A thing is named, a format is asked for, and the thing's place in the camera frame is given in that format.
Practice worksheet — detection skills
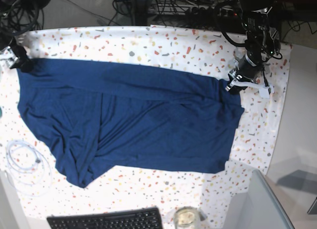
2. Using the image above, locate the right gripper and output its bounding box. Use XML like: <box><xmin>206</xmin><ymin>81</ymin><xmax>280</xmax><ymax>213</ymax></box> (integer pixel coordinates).
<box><xmin>8</xmin><ymin>38</ymin><xmax>33</xmax><ymax>72</ymax></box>

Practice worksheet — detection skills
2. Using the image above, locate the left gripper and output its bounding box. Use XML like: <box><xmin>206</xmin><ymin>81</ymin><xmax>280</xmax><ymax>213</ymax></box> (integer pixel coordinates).
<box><xmin>234</xmin><ymin>52</ymin><xmax>264</xmax><ymax>80</ymax></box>

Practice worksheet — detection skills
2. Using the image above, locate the blue t-shirt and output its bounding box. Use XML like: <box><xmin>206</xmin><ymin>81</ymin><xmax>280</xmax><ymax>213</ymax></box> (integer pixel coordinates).
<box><xmin>17</xmin><ymin>59</ymin><xmax>244</xmax><ymax>188</ymax></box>

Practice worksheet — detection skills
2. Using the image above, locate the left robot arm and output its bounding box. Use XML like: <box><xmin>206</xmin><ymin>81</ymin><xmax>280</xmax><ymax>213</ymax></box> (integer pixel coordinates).
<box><xmin>213</xmin><ymin>0</ymin><xmax>282</xmax><ymax>80</ymax></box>

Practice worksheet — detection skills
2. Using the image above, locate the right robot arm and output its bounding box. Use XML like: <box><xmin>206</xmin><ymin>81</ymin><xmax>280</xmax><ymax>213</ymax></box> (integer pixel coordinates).
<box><xmin>0</xmin><ymin>0</ymin><xmax>51</xmax><ymax>72</ymax></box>

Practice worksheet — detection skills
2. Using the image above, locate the black power strip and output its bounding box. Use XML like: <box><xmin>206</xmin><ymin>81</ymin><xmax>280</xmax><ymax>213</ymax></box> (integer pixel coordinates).
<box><xmin>148</xmin><ymin>1</ymin><xmax>238</xmax><ymax>17</ymax></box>

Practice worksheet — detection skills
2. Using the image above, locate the terrazzo patterned tablecloth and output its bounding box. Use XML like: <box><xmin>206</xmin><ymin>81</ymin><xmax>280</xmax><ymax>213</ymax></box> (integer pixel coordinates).
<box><xmin>0</xmin><ymin>26</ymin><xmax>291</xmax><ymax>229</ymax></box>

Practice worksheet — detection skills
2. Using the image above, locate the grey monitor edge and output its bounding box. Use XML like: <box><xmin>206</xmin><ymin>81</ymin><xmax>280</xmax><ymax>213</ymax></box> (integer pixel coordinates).
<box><xmin>223</xmin><ymin>170</ymin><xmax>294</xmax><ymax>229</ymax></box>

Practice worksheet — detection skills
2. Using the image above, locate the glass jar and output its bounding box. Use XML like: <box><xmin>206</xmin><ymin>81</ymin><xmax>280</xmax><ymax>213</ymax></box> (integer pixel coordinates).
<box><xmin>173</xmin><ymin>207</ymin><xmax>201</xmax><ymax>229</ymax></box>

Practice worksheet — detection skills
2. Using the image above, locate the black keyboard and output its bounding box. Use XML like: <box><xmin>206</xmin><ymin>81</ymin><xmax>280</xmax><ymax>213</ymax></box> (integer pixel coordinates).
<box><xmin>47</xmin><ymin>207</ymin><xmax>163</xmax><ymax>229</ymax></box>

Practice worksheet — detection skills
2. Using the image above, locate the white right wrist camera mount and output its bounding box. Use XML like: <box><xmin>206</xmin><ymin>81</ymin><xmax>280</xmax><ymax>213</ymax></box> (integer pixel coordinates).
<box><xmin>0</xmin><ymin>46</ymin><xmax>18</xmax><ymax>69</ymax></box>

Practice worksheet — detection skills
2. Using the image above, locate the coiled white cable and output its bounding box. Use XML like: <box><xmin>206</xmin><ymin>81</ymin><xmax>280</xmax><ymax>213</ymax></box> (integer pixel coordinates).
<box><xmin>4</xmin><ymin>139</ymin><xmax>53</xmax><ymax>199</ymax></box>

